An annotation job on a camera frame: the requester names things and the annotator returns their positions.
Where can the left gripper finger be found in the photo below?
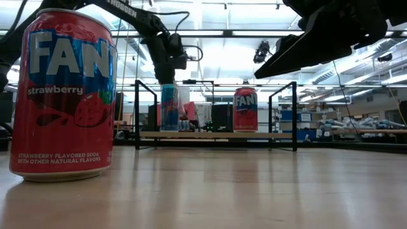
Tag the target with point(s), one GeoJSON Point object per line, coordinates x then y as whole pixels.
{"type": "Point", "coordinates": [165, 76]}

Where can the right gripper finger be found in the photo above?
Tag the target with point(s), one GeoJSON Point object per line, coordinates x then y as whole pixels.
{"type": "Point", "coordinates": [311, 47]}
{"type": "Point", "coordinates": [286, 43]}

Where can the blue silver Red Bull can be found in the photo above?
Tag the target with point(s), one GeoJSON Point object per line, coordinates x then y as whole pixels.
{"type": "Point", "coordinates": [169, 111]}

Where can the red strawberry Fanta can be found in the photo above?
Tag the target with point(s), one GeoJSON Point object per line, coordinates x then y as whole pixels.
{"type": "Point", "coordinates": [245, 114]}
{"type": "Point", "coordinates": [63, 127]}

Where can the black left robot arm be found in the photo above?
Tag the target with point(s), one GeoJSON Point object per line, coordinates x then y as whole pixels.
{"type": "Point", "coordinates": [140, 17]}

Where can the white background box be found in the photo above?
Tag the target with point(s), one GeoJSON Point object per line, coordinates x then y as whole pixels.
{"type": "Point", "coordinates": [185, 94]}

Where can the pink cloth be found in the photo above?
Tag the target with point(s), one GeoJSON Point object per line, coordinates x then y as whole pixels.
{"type": "Point", "coordinates": [190, 109]}

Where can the black ceiling box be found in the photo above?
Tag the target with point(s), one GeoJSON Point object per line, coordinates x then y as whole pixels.
{"type": "Point", "coordinates": [385, 58]}

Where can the white patterned cloth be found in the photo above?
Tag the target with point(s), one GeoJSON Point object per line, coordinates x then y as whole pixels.
{"type": "Point", "coordinates": [203, 113]}

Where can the small background can pack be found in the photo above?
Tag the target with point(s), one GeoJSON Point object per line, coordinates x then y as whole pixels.
{"type": "Point", "coordinates": [186, 125]}

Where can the black overhead rig beam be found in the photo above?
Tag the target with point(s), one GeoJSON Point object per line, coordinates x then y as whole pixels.
{"type": "Point", "coordinates": [227, 33]}

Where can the black background monitor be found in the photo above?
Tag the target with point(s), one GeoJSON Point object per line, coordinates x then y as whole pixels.
{"type": "Point", "coordinates": [221, 117]}

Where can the shelving with blue bins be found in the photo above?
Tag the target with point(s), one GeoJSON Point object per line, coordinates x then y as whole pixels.
{"type": "Point", "coordinates": [287, 115]}

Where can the cluttered background workbench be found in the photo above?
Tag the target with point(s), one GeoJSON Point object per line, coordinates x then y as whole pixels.
{"type": "Point", "coordinates": [365, 131]}

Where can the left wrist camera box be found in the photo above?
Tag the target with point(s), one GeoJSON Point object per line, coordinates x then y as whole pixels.
{"type": "Point", "coordinates": [179, 52]}

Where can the black ceiling camera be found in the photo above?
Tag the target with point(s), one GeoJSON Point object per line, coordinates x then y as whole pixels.
{"type": "Point", "coordinates": [262, 51]}

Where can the black metal table frame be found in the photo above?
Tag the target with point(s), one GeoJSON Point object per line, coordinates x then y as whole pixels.
{"type": "Point", "coordinates": [206, 143]}

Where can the wooden shelf with black frame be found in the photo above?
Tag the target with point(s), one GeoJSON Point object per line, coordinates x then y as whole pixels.
{"type": "Point", "coordinates": [222, 135]}

